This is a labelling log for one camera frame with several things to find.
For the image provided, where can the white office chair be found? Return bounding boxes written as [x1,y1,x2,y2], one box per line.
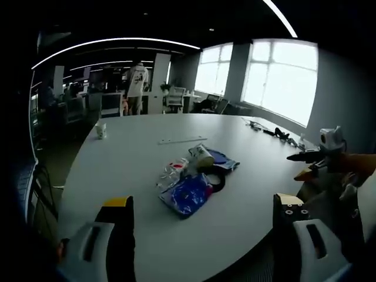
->
[163,86,186,114]

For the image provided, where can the white strip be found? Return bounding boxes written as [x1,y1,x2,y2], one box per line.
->
[157,135,209,145]

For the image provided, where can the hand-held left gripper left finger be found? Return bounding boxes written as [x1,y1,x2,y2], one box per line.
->
[57,194,136,282]

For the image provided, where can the grey tabletop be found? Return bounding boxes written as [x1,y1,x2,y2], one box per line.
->
[57,113,334,282]

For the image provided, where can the blue plastic bag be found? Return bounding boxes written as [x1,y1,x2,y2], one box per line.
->
[158,172,213,220]

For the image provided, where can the tangle of cables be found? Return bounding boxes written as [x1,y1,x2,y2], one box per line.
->
[241,116,308,147]

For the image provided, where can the black tape roll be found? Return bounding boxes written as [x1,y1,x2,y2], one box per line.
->
[204,171,227,194]

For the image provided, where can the short ceiling light strip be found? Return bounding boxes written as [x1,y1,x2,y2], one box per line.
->
[262,0,298,39]

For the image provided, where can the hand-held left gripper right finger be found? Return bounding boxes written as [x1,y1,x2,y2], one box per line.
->
[273,192,353,282]

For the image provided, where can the clear plastic wrapper red print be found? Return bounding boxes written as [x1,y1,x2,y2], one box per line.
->
[156,157,192,189]

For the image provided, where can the white paper cup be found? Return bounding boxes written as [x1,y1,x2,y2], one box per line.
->
[188,143,216,173]
[95,122,108,140]

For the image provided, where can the small window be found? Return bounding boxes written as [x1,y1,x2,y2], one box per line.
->
[194,42,234,96]

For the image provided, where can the long ceiling light strip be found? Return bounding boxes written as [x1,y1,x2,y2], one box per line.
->
[31,37,202,71]

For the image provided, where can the blue and white packet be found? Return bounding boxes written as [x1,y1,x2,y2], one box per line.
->
[205,149,240,174]

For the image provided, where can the large window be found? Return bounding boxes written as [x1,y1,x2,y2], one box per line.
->
[243,40,320,127]

